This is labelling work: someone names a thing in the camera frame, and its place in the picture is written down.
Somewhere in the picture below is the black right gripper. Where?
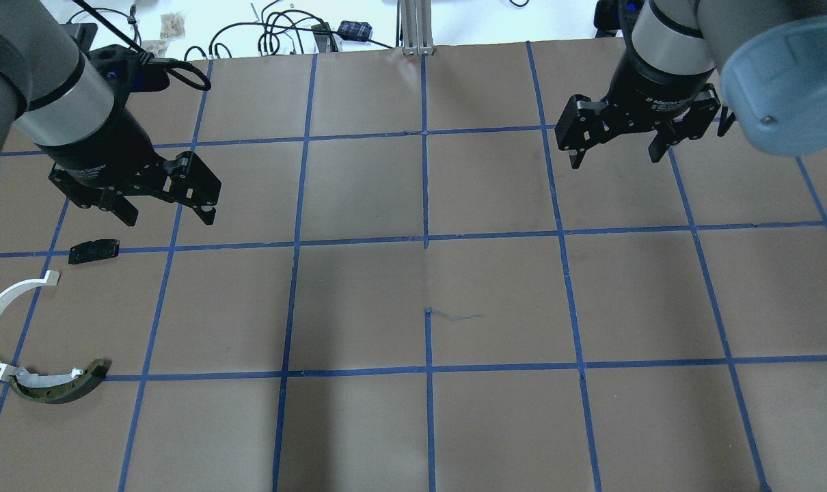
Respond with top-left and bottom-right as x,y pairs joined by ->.
555,52 -> 722,170

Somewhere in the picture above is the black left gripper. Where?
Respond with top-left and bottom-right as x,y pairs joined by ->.
48,102 -> 222,227

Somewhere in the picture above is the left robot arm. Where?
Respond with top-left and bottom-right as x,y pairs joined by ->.
0,1 -> 221,226

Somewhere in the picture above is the dark green brake shoe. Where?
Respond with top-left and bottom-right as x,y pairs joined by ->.
8,359 -> 111,405

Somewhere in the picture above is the small black plastic plate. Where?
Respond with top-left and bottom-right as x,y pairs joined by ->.
68,238 -> 120,265

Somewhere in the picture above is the black cable bundle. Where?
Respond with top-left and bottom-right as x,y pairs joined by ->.
185,0 -> 339,61

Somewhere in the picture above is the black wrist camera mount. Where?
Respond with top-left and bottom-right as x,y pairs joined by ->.
87,44 -> 170,94

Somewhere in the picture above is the aluminium frame post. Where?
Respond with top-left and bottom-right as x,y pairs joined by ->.
396,1 -> 435,57

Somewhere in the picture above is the black power adapter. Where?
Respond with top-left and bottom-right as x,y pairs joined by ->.
336,20 -> 373,42

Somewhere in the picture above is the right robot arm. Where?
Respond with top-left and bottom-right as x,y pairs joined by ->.
554,1 -> 827,169

